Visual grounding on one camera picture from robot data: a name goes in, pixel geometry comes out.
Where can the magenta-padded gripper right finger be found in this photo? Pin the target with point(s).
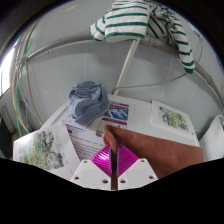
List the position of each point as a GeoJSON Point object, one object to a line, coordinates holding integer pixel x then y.
{"type": "Point", "coordinates": [136, 173]}

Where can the purple printed white leaflet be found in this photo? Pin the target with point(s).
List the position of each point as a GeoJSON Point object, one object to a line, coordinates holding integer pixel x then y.
{"type": "Point", "coordinates": [86, 140]}

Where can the bright window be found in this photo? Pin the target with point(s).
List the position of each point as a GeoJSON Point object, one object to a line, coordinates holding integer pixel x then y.
{"type": "Point", "coordinates": [6, 73]}

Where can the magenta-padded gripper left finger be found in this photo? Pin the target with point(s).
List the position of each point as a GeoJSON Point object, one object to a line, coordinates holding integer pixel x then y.
{"type": "Point", "coordinates": [90, 173]}

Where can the green striped white garment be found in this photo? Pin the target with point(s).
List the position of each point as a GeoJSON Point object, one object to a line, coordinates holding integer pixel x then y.
{"type": "Point", "coordinates": [126, 20]}

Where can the black cabinet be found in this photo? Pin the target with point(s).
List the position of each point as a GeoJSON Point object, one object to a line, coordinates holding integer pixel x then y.
{"type": "Point", "coordinates": [5, 140]}

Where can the brown towel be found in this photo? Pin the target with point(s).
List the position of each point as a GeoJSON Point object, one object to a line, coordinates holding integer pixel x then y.
{"type": "Point", "coordinates": [166, 150]}

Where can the white appliance lid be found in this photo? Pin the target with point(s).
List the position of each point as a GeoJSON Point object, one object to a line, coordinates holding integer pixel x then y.
{"type": "Point", "coordinates": [213, 140]}

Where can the crumpled blue cloth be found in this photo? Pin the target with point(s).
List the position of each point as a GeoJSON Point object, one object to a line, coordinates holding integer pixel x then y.
{"type": "Point", "coordinates": [86, 101]}

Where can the white upright pipe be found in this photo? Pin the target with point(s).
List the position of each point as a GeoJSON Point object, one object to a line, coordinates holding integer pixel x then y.
{"type": "Point", "coordinates": [128, 63]}

